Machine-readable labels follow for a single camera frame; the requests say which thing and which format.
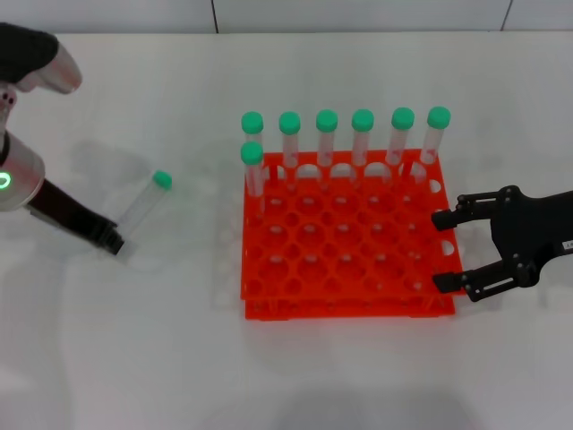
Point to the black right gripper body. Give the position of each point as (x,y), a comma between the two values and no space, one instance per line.
(528,233)

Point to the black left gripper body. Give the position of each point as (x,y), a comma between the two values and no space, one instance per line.
(67,208)

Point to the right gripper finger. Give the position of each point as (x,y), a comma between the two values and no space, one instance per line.
(474,210)
(479,282)

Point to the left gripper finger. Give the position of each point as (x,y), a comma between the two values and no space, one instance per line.
(115,246)
(108,227)

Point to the clear test tube green cap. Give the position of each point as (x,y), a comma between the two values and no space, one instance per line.
(402,117)
(362,119)
(252,122)
(438,116)
(147,199)
(326,120)
(251,153)
(289,122)

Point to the orange plastic test tube rack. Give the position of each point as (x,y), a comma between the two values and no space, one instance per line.
(349,251)

